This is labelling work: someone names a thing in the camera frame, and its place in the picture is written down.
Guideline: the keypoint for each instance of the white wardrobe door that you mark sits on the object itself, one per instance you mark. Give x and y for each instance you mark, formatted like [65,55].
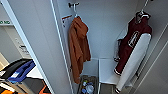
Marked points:
[156,73]
[36,40]

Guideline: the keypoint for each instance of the orange hoodie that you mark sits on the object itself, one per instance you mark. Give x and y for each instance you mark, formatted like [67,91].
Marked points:
[79,46]

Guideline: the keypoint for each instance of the white wardrobe inner divider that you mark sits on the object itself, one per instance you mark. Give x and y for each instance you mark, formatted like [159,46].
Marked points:
[90,66]

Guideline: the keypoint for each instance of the white wardrobe body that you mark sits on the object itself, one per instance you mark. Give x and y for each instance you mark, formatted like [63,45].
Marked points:
[103,30]

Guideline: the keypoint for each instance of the white sticker with orange stripe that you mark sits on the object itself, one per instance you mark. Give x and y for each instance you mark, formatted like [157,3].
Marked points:
[66,20]

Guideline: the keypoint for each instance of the white hanger under orange hoodie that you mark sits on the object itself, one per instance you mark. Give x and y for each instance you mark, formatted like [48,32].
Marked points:
[76,13]

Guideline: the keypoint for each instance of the round white item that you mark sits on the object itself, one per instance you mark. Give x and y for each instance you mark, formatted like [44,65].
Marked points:
[90,88]

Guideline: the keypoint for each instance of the dark basket of small goods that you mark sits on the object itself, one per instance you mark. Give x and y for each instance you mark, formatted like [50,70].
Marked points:
[81,90]

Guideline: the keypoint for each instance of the maroon and white varsity jacket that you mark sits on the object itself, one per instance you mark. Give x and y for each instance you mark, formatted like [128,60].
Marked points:
[133,46]

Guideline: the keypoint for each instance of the black bin with blue lid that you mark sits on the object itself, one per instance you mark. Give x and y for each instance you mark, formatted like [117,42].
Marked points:
[20,70]

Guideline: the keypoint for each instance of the white wall sticker dark print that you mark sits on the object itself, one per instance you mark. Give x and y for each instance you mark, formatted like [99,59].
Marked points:
[23,49]

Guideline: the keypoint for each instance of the white wall sign green text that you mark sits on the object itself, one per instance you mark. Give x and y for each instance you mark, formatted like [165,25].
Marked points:
[4,22]

